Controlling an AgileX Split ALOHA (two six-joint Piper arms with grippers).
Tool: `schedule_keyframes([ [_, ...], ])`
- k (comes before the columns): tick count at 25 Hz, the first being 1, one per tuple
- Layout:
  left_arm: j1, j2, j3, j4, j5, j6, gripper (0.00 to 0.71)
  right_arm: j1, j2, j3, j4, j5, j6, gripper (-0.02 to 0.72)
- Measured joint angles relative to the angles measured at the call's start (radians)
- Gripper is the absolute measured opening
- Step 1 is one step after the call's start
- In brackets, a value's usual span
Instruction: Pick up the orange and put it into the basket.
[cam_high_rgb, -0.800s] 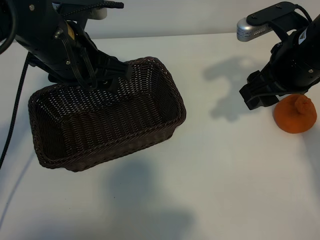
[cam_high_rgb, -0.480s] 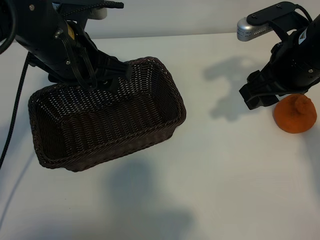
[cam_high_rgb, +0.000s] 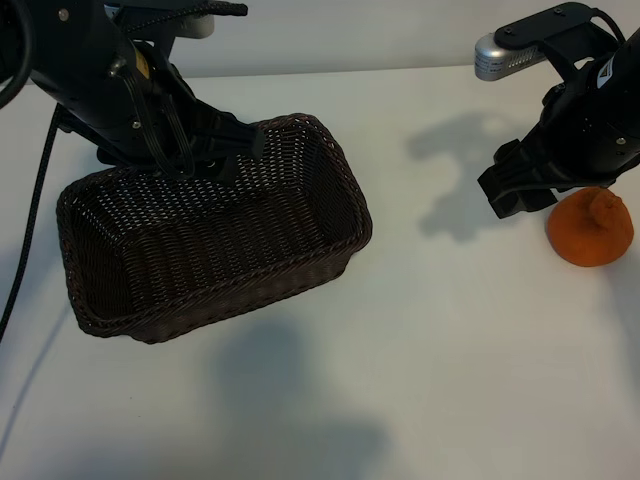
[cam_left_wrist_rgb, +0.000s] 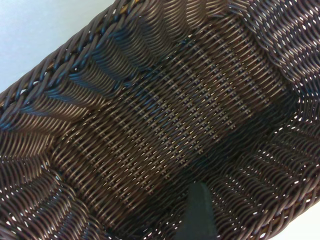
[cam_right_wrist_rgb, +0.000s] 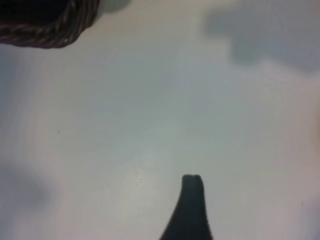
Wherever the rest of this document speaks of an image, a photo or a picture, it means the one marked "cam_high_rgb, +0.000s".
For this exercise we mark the black right camera mount bracket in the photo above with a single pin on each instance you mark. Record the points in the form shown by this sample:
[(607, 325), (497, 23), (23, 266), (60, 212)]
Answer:
[(540, 25)]

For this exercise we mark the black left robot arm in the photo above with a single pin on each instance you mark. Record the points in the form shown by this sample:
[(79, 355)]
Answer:
[(75, 30)]

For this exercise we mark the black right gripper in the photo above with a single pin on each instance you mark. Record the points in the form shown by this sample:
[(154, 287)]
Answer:
[(590, 135)]

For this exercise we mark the wrinkled orange fruit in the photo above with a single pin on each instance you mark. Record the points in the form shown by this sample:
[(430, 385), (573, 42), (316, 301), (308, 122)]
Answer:
[(585, 240)]

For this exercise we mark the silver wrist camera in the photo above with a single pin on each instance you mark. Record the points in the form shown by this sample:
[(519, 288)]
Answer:
[(490, 60), (200, 27)]

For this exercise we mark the black left camera mount bracket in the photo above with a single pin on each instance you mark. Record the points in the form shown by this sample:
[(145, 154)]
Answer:
[(225, 10)]

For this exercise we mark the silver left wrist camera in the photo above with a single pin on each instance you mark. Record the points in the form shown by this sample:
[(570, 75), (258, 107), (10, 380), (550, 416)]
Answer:
[(200, 27)]

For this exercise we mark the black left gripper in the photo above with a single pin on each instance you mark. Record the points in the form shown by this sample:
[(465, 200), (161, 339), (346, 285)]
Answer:
[(100, 110)]

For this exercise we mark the dark brown wicker basket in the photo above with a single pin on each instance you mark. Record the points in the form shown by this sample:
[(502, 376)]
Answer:
[(200, 250)]

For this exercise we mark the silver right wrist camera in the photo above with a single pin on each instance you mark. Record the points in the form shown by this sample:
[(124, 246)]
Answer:
[(490, 60)]

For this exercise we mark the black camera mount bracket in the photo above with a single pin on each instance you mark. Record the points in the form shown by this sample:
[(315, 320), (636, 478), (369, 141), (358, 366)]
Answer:
[(225, 10), (540, 25)]

